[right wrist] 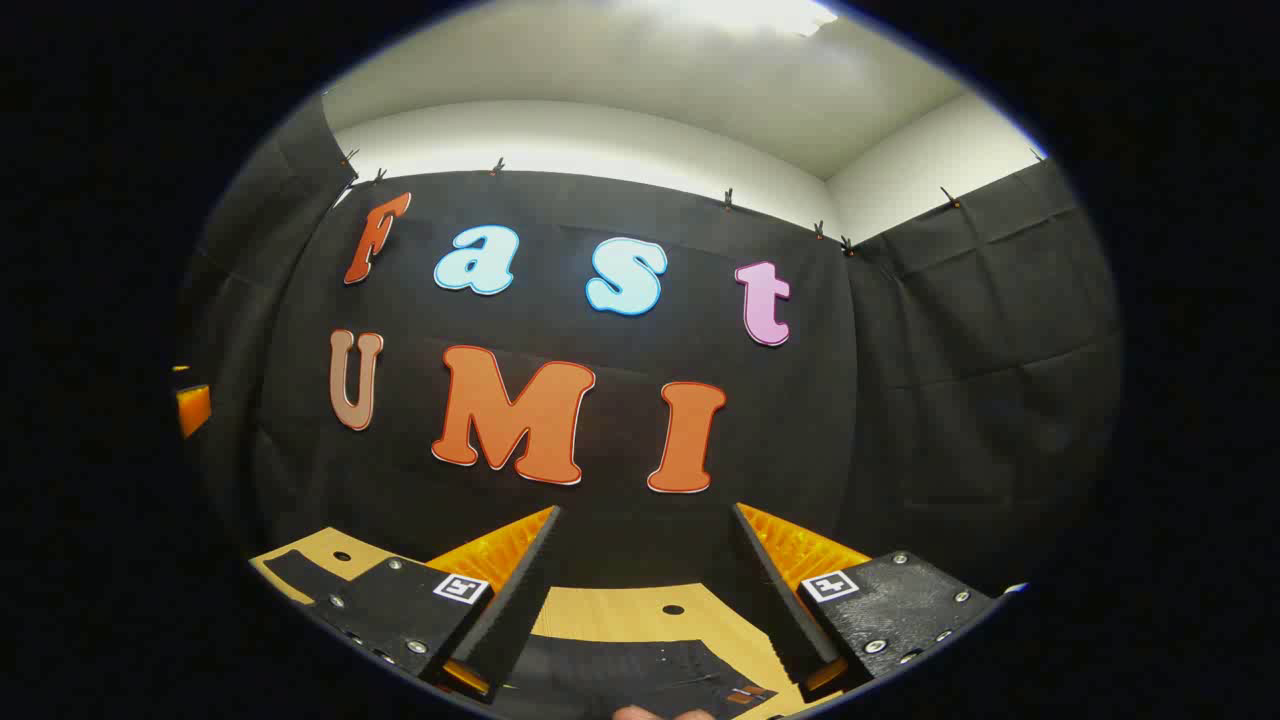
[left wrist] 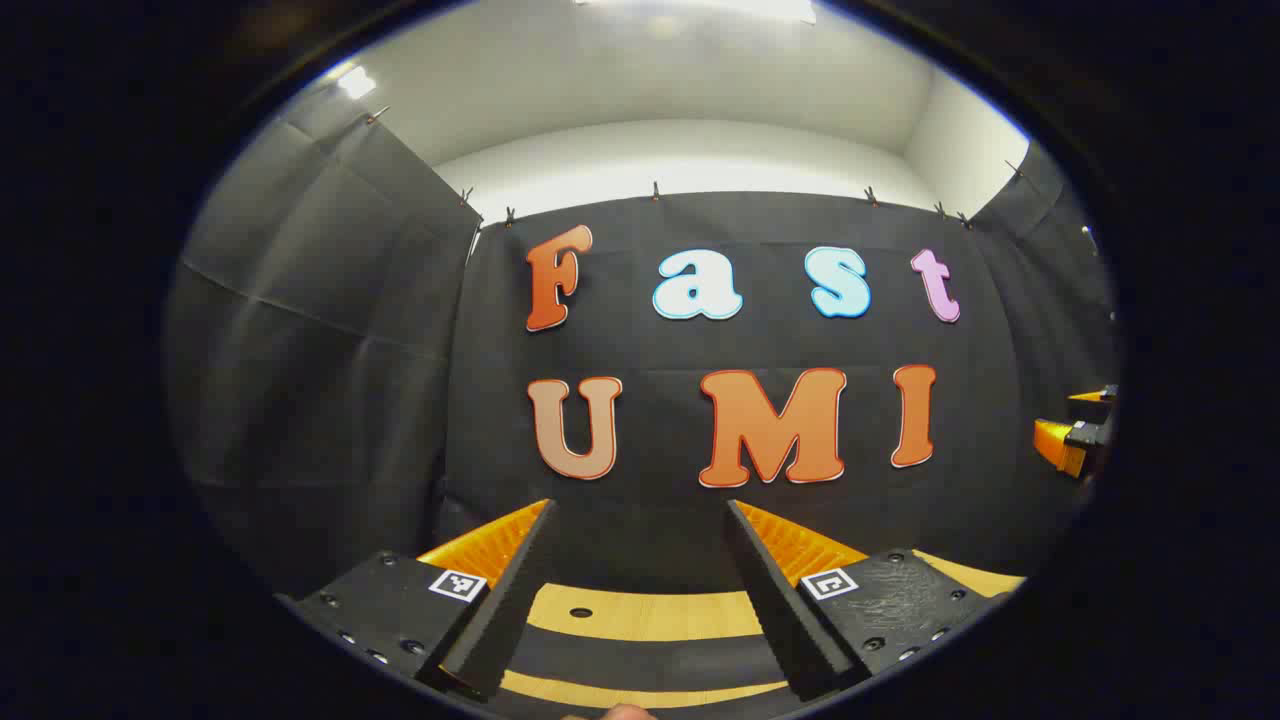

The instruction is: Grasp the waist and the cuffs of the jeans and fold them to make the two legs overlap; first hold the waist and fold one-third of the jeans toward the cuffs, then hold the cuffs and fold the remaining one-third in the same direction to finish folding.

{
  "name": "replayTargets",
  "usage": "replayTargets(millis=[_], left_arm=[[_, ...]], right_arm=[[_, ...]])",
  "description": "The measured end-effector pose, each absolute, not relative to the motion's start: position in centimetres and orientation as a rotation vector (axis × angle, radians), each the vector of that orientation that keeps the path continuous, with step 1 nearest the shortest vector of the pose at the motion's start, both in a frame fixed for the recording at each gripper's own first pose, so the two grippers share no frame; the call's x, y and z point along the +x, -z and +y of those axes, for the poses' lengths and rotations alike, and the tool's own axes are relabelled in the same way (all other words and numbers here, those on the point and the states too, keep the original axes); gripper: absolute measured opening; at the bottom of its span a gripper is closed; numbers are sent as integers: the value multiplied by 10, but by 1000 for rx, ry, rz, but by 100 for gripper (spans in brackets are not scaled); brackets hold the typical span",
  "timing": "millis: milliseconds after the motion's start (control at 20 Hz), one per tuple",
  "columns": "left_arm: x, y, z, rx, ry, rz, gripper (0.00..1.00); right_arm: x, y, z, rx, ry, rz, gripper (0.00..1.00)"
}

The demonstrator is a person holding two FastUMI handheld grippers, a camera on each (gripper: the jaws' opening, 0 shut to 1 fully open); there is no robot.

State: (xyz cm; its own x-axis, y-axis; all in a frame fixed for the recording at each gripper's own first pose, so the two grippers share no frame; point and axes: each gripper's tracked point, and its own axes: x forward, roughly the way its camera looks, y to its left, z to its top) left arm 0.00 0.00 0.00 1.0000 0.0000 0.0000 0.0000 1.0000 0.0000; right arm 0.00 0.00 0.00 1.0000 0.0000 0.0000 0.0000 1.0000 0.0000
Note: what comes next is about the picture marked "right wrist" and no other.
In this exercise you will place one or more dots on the row of black cloth clips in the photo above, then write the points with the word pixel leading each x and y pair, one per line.
pixel 728 199

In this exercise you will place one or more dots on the black jeans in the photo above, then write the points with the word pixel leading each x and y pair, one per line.
pixel 640 670

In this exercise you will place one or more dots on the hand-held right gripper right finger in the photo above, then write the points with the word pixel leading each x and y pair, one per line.
pixel 785 600

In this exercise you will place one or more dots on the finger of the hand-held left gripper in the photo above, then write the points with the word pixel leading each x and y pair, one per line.
pixel 194 410

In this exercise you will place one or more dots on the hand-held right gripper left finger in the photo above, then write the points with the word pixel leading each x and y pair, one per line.
pixel 520 600

